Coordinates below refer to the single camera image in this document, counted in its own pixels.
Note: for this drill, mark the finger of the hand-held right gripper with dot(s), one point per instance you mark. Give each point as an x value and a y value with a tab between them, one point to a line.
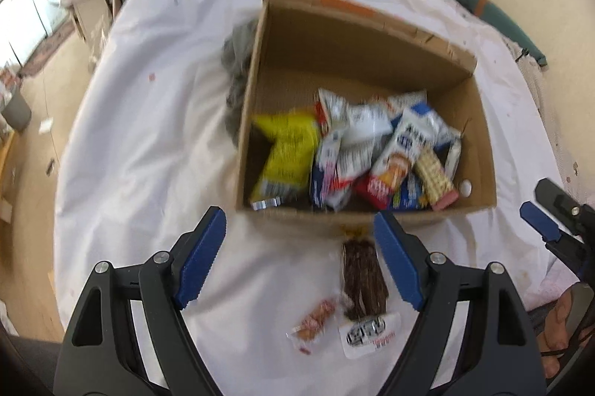
541	219
555	196

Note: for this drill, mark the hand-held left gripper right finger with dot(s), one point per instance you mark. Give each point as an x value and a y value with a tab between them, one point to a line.
399	259

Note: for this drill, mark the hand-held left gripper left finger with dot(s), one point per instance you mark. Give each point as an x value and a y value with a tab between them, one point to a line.
202	256

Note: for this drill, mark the beige wafer bar packet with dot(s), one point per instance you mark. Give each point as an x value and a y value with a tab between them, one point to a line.
432	177

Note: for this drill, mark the white blue snack bag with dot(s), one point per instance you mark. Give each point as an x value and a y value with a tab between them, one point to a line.
413	135

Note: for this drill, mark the cardboard box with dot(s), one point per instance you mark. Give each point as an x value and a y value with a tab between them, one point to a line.
353	51

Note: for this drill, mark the person's right hand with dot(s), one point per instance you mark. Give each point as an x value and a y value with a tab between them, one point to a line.
562	317

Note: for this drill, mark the brown dried meat packet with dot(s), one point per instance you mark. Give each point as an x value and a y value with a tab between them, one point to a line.
362	279

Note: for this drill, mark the pink blanket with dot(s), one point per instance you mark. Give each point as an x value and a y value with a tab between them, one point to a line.
551	284

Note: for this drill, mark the white sachet black print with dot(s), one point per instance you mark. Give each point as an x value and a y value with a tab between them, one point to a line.
369	333

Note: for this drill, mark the small orange snack packet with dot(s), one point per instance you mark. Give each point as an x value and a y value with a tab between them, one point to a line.
316	317

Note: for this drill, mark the blue white red snack packet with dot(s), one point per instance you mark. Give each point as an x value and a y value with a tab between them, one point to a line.
325	172

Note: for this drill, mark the yellow snack packet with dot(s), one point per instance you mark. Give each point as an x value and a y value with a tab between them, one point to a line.
288	154

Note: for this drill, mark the silver white snack packet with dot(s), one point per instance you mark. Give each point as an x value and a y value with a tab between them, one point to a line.
360	131

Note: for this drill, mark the green cushion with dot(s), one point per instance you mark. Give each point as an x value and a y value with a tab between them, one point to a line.
492	14

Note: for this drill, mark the grey cloth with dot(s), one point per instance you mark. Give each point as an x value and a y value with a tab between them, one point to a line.
237	51

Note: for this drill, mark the person's trouser leg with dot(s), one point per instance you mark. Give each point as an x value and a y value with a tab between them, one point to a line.
23	368

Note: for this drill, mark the grey bin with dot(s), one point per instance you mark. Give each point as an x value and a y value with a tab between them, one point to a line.
16	112

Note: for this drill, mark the patterned floor rug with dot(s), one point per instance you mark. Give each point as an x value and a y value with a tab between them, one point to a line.
46	47

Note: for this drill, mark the white cabinet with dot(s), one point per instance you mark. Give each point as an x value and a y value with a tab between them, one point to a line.
18	24

